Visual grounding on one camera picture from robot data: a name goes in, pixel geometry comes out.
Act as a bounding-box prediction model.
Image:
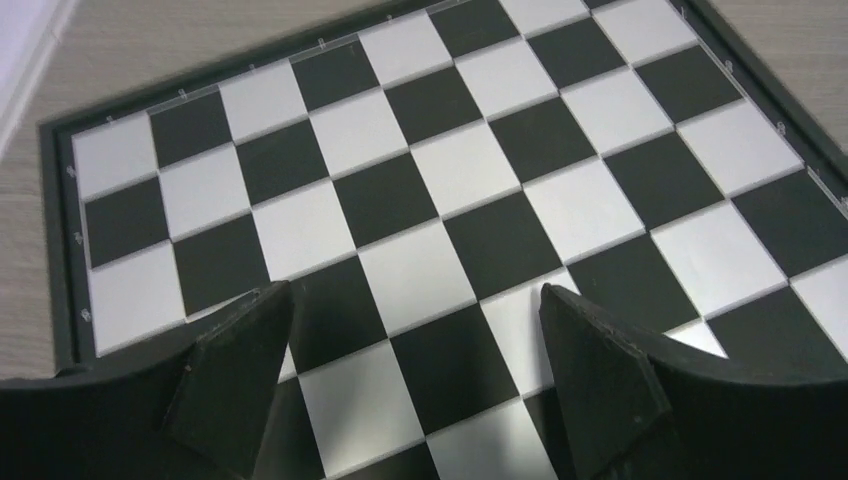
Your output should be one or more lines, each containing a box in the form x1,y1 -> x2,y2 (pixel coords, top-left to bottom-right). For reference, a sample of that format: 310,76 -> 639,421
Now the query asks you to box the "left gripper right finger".
539,283 -> 847,479

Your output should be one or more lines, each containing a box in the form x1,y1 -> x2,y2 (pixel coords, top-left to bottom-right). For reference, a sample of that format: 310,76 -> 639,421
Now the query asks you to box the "black white chessboard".
42,1 -> 847,479

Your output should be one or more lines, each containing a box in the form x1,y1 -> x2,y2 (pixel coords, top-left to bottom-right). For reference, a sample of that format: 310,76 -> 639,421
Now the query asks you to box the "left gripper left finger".
1,281 -> 295,479

